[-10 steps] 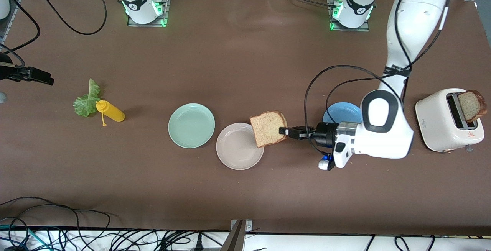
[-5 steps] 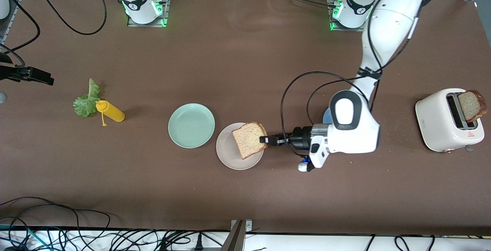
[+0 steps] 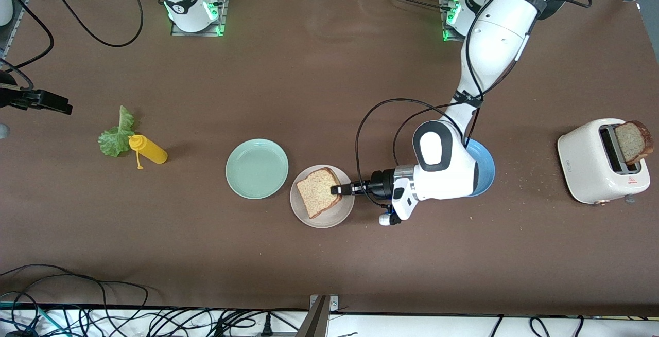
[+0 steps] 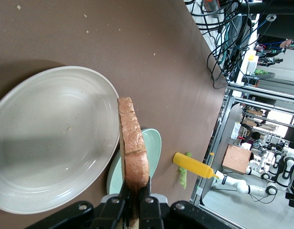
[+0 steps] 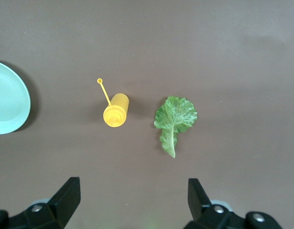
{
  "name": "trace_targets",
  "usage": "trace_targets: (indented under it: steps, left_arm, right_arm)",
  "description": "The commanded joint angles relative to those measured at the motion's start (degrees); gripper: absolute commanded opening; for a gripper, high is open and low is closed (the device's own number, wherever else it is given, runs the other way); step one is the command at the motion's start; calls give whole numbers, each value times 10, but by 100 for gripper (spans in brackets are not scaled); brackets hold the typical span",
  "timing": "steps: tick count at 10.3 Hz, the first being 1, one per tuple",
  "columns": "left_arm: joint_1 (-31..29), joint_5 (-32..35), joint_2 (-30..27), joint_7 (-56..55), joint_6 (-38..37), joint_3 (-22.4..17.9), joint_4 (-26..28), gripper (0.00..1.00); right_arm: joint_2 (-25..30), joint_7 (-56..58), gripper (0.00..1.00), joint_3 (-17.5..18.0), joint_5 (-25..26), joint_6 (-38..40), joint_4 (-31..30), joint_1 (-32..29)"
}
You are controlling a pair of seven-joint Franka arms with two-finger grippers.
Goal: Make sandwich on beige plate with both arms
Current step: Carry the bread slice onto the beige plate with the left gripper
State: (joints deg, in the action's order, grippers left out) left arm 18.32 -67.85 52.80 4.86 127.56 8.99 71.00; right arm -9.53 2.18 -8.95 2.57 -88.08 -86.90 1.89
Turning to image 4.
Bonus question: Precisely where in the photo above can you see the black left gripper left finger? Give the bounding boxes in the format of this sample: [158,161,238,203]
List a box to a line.
[25,183,130,229]

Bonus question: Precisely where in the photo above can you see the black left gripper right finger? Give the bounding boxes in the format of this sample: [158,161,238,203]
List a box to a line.
[137,176,247,229]

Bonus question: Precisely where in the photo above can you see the green lettuce leaf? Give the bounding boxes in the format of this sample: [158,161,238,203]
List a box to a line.
[177,152,192,190]

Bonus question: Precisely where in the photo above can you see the yellow squeeze bottle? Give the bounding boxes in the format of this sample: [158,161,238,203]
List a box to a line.
[172,152,220,179]

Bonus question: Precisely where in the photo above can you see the brown bread slice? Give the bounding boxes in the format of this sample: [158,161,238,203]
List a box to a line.
[117,96,150,229]

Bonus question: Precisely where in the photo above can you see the small white jointed robot arm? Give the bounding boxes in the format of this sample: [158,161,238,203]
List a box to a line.
[213,172,279,203]

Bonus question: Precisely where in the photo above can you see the light green plate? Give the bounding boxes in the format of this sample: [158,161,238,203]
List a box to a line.
[106,128,162,195]

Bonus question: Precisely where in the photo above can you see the beige plate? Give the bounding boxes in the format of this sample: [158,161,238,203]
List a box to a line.
[0,66,121,215]

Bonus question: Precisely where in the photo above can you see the wooden box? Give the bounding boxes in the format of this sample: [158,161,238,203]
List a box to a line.
[222,144,253,175]

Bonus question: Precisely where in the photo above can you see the seated person dark shirt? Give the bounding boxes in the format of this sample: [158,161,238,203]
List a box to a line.
[238,123,261,146]

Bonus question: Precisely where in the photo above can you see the person with headset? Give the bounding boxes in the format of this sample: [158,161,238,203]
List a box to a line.
[279,39,294,51]

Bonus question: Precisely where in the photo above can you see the black monitor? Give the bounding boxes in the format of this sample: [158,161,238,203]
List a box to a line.
[239,0,294,41]

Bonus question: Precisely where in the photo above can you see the aluminium frame post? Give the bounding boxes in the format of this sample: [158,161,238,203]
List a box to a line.
[189,87,245,215]

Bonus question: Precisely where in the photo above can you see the black looped cable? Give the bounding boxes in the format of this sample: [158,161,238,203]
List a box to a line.
[207,35,233,90]

